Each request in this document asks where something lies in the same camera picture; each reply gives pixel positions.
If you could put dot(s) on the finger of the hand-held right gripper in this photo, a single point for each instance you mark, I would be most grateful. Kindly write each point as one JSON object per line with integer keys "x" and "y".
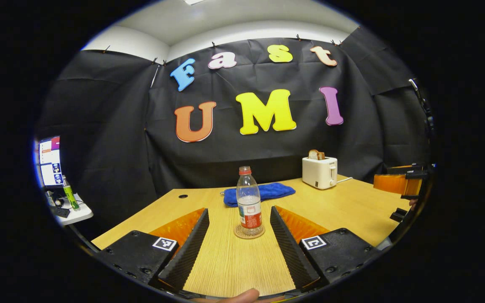
{"x": 394, "y": 184}

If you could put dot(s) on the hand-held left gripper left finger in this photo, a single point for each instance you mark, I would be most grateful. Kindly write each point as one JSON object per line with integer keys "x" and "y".
{"x": 187, "y": 254}

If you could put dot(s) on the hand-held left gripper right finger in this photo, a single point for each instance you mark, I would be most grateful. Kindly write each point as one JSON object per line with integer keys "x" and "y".
{"x": 291, "y": 252}

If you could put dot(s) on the round cork coaster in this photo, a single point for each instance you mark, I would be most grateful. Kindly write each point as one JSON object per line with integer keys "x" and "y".
{"x": 238, "y": 235}

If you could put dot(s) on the clear plastic water bottle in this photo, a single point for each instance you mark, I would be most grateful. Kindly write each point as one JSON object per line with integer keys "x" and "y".
{"x": 249, "y": 206}

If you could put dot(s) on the green bottle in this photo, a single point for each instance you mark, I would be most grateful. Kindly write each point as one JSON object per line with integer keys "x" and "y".
{"x": 70, "y": 195}

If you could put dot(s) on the blue towel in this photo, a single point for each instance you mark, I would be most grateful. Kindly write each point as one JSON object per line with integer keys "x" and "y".
{"x": 272, "y": 191}

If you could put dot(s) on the white toaster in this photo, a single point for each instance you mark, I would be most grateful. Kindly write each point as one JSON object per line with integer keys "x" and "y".
{"x": 318, "y": 172}

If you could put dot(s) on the bread slice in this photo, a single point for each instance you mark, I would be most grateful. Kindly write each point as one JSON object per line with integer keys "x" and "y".
{"x": 315, "y": 155}

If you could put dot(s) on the black backdrop cloth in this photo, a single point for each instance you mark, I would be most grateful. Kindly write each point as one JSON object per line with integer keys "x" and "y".
{"x": 267, "y": 151}

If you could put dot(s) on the white side table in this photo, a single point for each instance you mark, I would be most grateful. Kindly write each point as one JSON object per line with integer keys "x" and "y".
{"x": 78, "y": 215}

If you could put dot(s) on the small black device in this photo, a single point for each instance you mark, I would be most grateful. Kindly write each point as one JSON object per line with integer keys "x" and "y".
{"x": 60, "y": 211}

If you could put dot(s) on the computer monitor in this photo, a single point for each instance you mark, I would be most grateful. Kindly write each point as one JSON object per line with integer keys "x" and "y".
{"x": 51, "y": 162}

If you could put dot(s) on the ceiling light panel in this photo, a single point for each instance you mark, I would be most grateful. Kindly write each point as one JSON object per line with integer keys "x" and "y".
{"x": 194, "y": 1}

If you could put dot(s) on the black camera stand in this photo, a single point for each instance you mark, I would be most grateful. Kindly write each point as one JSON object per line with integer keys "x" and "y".
{"x": 425, "y": 109}

